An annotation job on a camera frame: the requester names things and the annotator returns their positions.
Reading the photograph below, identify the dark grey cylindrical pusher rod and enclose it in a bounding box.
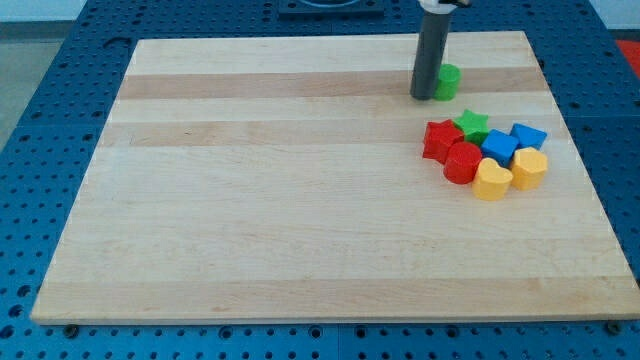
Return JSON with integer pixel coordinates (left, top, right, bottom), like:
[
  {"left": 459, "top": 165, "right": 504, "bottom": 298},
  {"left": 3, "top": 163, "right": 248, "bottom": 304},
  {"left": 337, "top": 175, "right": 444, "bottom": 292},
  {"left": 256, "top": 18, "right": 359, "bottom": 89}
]
[{"left": 410, "top": 11, "right": 451, "bottom": 100}]

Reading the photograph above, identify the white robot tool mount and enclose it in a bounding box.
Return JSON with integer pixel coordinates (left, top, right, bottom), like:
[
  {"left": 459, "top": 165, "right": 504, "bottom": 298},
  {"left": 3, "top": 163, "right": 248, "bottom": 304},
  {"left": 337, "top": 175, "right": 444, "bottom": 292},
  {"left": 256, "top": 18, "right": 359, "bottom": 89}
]
[{"left": 418, "top": 0, "right": 472, "bottom": 14}]

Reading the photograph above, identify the green cylinder block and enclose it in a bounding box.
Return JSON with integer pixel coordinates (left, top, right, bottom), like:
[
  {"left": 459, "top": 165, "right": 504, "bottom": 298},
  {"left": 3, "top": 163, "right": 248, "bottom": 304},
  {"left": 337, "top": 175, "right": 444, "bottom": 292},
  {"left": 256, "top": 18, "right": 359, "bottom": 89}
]
[{"left": 434, "top": 64, "right": 462, "bottom": 101}]

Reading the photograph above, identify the red star block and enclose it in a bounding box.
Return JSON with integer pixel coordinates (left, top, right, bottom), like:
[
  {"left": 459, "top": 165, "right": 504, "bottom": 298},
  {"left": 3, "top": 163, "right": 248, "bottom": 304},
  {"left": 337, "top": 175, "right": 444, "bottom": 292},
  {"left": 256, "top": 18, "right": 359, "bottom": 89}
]
[{"left": 422, "top": 119, "right": 464, "bottom": 164}]

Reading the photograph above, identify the green star block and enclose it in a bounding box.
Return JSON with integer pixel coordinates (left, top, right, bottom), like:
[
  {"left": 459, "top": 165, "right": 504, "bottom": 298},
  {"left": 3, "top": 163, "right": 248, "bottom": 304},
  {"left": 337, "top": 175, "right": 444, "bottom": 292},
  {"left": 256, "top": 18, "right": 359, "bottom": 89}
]
[{"left": 453, "top": 109, "right": 489, "bottom": 146}]

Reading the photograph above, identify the red cylinder block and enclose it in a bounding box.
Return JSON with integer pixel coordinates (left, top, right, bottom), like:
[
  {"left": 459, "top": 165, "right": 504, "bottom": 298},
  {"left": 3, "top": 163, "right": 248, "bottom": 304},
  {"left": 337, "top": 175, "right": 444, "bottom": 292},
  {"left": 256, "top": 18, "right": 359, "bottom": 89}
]
[{"left": 443, "top": 142, "right": 482, "bottom": 185}]

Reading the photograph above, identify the blue cube block left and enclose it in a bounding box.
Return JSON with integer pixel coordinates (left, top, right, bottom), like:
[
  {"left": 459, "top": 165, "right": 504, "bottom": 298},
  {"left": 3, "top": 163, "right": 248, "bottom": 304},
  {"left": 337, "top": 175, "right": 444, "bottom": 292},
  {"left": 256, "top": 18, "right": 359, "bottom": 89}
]
[{"left": 480, "top": 129, "right": 519, "bottom": 168}]

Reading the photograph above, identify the blue cube block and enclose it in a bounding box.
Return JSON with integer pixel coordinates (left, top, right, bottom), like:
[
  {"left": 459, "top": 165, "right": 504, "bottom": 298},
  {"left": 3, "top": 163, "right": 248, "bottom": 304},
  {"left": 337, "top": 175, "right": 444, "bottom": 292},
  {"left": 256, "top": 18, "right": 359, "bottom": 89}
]
[
  {"left": 509, "top": 123, "right": 547, "bottom": 150},
  {"left": 480, "top": 129, "right": 519, "bottom": 168}
]

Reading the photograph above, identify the blue cube block right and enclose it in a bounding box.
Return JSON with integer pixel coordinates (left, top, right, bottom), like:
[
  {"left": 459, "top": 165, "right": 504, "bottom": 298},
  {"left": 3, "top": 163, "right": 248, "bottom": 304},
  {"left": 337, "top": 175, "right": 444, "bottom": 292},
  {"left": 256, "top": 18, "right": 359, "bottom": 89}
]
[{"left": 509, "top": 123, "right": 547, "bottom": 150}]

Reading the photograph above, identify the yellow heart block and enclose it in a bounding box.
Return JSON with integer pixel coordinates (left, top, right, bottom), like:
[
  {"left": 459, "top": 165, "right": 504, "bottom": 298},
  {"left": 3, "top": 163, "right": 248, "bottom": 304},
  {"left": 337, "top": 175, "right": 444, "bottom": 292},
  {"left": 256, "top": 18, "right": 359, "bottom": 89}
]
[{"left": 471, "top": 157, "right": 513, "bottom": 201}]

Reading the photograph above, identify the yellow hexagon block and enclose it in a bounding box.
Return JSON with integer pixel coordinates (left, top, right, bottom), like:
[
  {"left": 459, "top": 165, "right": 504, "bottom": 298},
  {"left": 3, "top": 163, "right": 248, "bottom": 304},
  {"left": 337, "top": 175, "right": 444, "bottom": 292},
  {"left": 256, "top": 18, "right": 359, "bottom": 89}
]
[{"left": 510, "top": 147, "right": 548, "bottom": 191}]

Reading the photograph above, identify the light wooden board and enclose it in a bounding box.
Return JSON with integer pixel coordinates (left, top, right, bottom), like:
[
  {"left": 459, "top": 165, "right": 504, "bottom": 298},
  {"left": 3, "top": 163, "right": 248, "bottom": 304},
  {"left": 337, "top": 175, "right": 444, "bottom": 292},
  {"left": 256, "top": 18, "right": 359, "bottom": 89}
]
[{"left": 31, "top": 31, "right": 639, "bottom": 325}]

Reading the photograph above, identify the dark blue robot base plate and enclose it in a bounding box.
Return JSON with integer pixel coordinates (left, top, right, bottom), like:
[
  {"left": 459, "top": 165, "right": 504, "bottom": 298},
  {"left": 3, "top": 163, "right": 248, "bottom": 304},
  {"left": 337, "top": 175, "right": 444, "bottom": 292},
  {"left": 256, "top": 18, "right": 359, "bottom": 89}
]
[{"left": 276, "top": 0, "right": 385, "bottom": 18}]

